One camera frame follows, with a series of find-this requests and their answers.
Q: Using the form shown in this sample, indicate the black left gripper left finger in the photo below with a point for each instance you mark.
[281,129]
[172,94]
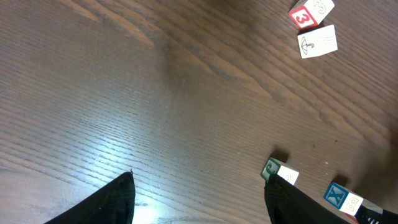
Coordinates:
[112,204]

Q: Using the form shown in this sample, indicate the umbrella picture block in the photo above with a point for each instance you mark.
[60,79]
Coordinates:
[317,42]

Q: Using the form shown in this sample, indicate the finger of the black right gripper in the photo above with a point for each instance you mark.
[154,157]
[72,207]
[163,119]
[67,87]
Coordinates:
[389,217]

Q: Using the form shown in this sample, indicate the blue letter X block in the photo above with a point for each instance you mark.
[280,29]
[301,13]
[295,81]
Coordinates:
[343,199]

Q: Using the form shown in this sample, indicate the red edged wooden block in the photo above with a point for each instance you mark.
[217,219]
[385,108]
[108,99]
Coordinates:
[368,213]

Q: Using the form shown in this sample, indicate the green edged wooden block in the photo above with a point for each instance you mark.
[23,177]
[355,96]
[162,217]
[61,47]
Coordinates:
[274,166]

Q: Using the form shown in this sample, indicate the red number three block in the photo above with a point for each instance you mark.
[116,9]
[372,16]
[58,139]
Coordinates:
[310,13]

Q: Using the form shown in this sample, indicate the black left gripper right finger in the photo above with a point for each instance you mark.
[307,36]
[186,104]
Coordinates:
[286,204]

